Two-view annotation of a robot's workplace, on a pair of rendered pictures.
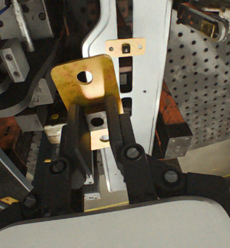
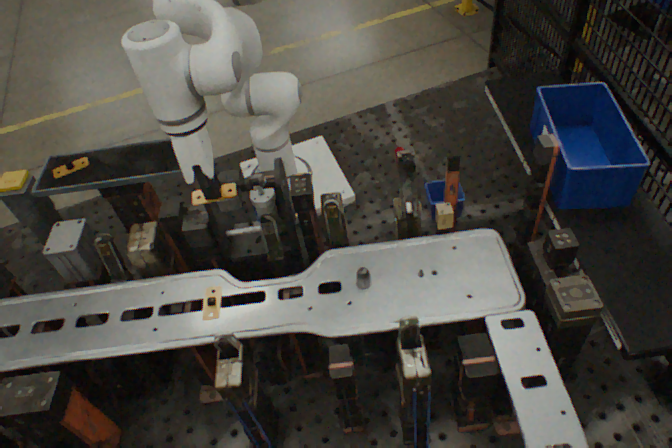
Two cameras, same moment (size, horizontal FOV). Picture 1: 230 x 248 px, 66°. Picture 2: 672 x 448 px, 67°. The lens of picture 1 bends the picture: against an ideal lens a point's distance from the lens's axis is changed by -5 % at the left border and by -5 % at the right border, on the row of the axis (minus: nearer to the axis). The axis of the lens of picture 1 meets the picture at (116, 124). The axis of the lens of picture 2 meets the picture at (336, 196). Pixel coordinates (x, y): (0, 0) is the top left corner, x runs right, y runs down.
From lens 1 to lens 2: 0.91 m
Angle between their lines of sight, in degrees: 61
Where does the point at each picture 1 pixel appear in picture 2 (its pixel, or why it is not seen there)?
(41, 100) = (187, 223)
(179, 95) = not seen: outside the picture
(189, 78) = not seen: outside the picture
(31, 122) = (170, 211)
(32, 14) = (252, 245)
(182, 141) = (40, 395)
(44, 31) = (237, 252)
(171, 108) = (83, 420)
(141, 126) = (96, 336)
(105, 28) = (232, 286)
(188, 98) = not seen: outside the picture
